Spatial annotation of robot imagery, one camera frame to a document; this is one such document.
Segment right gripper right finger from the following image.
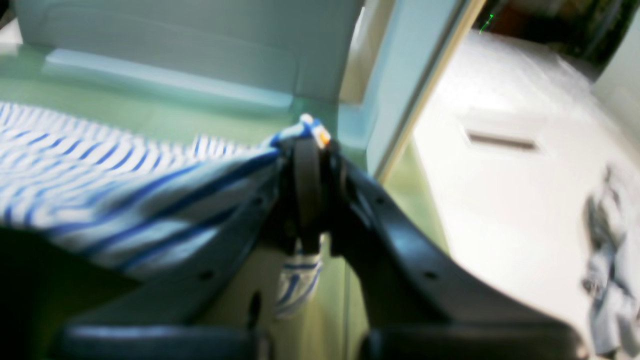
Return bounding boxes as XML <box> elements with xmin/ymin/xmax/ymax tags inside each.
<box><xmin>326</xmin><ymin>145</ymin><xmax>588</xmax><ymax>360</ymax></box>

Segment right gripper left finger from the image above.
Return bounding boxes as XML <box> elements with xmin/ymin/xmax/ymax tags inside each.
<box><xmin>50</xmin><ymin>137</ymin><xmax>323</xmax><ymax>360</ymax></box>

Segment blue white striped t-shirt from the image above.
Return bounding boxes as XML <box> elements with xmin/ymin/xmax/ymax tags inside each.
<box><xmin>0</xmin><ymin>102</ymin><xmax>333</xmax><ymax>321</ymax></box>

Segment green table cloth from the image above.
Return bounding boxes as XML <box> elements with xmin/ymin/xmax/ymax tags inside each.
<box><xmin>0</xmin><ymin>45</ymin><xmax>451</xmax><ymax>360</ymax></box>

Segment grey crumpled cloth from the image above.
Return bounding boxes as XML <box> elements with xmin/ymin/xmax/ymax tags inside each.
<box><xmin>582</xmin><ymin>163</ymin><xmax>640</xmax><ymax>360</ymax></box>

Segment white panel at corner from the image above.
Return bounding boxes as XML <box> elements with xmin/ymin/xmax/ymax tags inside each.
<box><xmin>1</xmin><ymin>0</ymin><xmax>483</xmax><ymax>178</ymax></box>

